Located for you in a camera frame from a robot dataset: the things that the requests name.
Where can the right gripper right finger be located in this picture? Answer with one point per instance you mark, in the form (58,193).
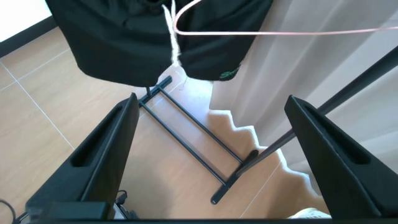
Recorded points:
(335,174)

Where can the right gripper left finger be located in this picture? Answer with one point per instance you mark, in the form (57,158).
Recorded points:
(93,174)

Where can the black shorts with white logo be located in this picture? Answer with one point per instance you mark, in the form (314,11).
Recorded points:
(124,40)

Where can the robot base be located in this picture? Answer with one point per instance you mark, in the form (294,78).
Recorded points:
(126,213)

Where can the black clothes rack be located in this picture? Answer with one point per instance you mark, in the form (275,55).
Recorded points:
(186,146)

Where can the pink clothes hanger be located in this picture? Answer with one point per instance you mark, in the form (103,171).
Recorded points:
(280,33)

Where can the beige curtain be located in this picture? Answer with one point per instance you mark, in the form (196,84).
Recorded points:
(295,68)

